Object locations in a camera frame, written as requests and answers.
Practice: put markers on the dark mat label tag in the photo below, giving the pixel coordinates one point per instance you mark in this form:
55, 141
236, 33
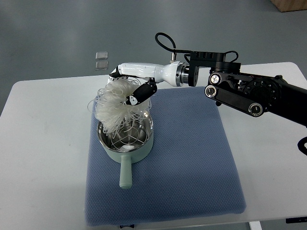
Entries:
127, 226

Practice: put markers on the blue quilted mat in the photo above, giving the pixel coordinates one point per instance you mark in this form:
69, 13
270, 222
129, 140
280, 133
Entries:
190, 171

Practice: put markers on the mint green steel pot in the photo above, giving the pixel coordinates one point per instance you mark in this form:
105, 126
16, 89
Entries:
127, 158

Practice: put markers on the upper square floor plate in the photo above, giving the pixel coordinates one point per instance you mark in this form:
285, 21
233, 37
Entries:
101, 55

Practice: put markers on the round wire steaming rack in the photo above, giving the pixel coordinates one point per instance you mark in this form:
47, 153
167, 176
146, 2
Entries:
129, 138

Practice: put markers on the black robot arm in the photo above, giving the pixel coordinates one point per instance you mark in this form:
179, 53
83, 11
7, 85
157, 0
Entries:
251, 94

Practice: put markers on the wooden box corner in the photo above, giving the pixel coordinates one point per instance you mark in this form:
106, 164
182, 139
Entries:
290, 5

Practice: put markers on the white vermicelli bundle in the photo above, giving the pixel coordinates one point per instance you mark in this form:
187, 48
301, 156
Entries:
111, 107

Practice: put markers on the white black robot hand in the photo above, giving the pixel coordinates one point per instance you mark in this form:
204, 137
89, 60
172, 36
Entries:
175, 74

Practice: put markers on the black table control panel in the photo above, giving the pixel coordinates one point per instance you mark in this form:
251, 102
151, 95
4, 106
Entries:
296, 220

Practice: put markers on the white table leg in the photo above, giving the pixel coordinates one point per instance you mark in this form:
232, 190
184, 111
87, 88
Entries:
255, 225

